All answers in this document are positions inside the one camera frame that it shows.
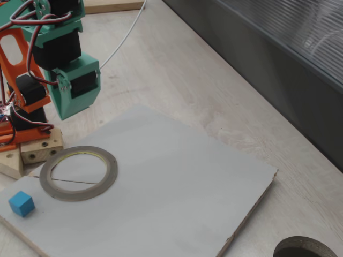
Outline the white USB cable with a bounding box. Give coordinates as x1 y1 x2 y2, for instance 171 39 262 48
99 0 148 69

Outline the white chipboard panel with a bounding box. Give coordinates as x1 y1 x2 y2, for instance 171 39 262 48
0 104 279 257

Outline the translucent ribbed desk partition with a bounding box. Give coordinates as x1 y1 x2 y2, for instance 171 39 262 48
163 0 343 173

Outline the wooden plank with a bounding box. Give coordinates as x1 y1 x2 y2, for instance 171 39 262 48
83 0 146 15

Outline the blue cube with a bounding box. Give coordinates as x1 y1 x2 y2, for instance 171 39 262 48
8 190 36 218

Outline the wooden base block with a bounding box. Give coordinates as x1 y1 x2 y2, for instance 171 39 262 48
0 127 64 180

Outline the grey ring of tape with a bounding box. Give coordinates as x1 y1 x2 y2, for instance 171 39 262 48
39 146 118 202

